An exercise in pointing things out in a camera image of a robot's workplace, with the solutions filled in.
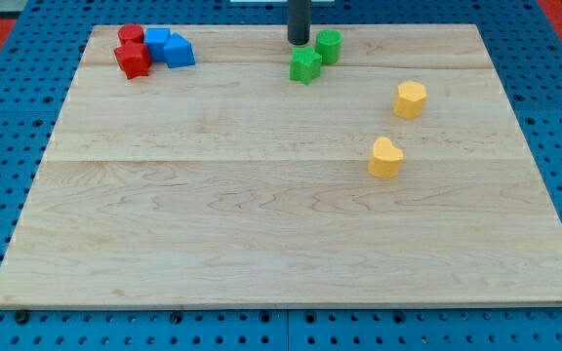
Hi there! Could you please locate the green circle block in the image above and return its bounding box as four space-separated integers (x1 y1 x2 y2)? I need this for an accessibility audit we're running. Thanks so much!
316 29 342 64

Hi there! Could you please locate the yellow hexagon block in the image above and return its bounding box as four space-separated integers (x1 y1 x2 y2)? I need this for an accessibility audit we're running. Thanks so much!
392 81 427 120

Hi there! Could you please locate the red circle block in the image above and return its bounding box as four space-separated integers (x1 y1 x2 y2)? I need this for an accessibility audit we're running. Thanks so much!
117 23 144 45

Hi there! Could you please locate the yellow heart block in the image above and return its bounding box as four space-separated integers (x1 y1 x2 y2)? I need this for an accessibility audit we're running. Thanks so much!
368 136 404 178

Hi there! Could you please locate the green star block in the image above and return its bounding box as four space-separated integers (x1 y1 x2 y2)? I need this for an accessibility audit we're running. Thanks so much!
290 46 322 85

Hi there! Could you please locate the wooden board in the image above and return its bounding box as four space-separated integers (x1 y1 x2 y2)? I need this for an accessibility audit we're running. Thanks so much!
0 24 562 310

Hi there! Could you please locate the blue triangle block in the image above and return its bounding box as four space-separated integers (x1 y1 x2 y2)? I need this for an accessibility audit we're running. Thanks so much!
163 33 195 68

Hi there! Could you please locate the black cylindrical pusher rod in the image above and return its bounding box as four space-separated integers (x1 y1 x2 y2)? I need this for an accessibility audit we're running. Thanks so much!
287 0 311 46

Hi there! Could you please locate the blue cube block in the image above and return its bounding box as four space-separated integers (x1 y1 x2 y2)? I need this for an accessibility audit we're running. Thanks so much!
143 27 171 62

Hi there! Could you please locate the red star block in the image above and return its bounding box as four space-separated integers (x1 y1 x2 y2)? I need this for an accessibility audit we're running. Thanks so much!
114 42 152 80

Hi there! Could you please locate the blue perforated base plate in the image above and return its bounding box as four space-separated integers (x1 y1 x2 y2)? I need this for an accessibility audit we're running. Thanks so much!
0 0 562 350

